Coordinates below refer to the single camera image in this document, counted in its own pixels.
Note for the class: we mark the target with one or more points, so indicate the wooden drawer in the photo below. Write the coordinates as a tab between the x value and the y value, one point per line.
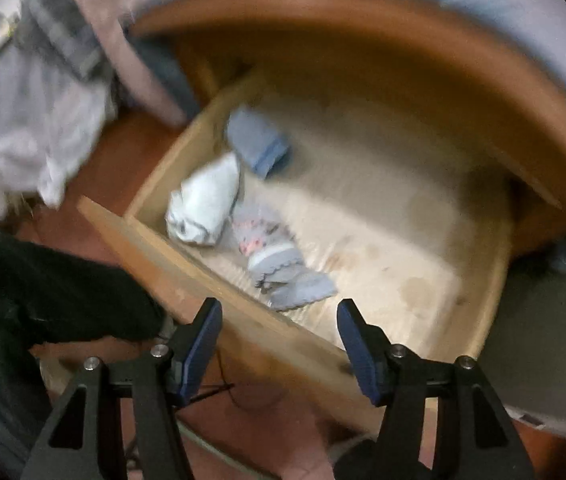
413	230

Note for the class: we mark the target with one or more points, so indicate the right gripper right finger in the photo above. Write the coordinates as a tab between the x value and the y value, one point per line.
441	420

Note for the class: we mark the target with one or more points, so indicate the white patterned bedsheet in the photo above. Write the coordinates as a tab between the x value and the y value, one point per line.
50	122

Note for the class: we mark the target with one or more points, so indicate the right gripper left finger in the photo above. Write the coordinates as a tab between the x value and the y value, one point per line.
82	438

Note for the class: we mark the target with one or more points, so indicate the black trouser leg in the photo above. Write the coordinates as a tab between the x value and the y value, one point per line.
49	297

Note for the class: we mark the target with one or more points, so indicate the pink floral curtain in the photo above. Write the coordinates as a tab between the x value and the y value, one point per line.
104	16

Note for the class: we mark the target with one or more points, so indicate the wooden nightstand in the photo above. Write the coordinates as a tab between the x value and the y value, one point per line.
455	71

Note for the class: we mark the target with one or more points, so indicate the grey plaid blanket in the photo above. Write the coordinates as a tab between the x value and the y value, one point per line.
57	31

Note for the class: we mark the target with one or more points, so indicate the grey patterned scalloped underwear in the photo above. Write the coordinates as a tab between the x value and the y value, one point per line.
275	263

